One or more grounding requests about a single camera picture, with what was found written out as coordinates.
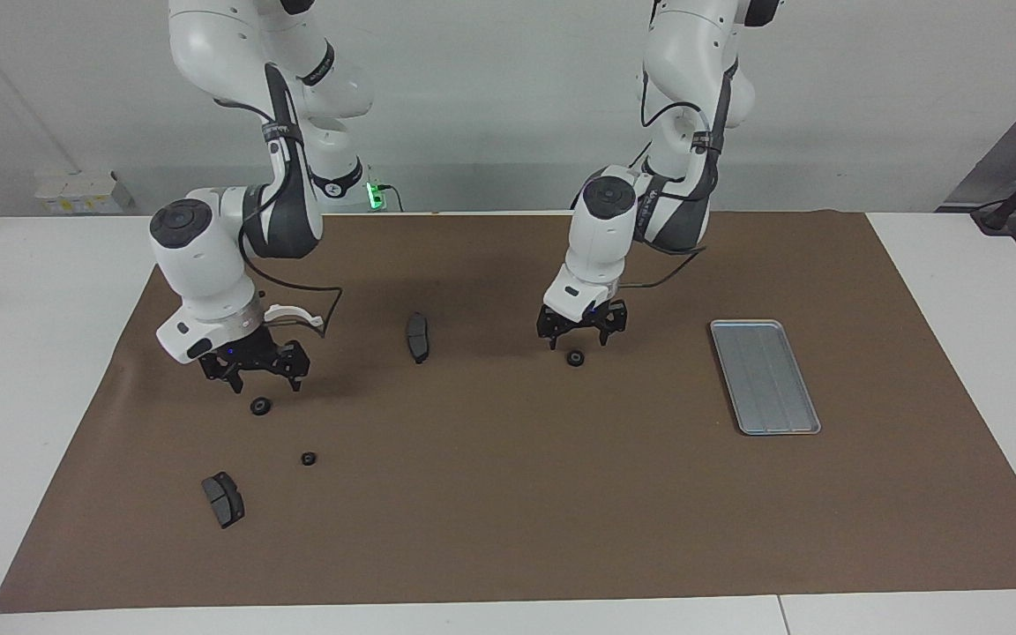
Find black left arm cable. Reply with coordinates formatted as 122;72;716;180
614;53;707;292

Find stacked dark grey brake pads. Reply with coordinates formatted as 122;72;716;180
201;472;246;530

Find silver metal tray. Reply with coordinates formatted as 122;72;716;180
709;319;823;437

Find brown table mat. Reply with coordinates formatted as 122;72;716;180
0;210;1016;614

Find white wall socket box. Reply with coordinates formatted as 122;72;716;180
34;170;134;215

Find white curved plastic bracket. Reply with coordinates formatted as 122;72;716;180
263;304;325;329

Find single dark grey brake pad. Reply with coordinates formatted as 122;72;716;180
406;312;431;364

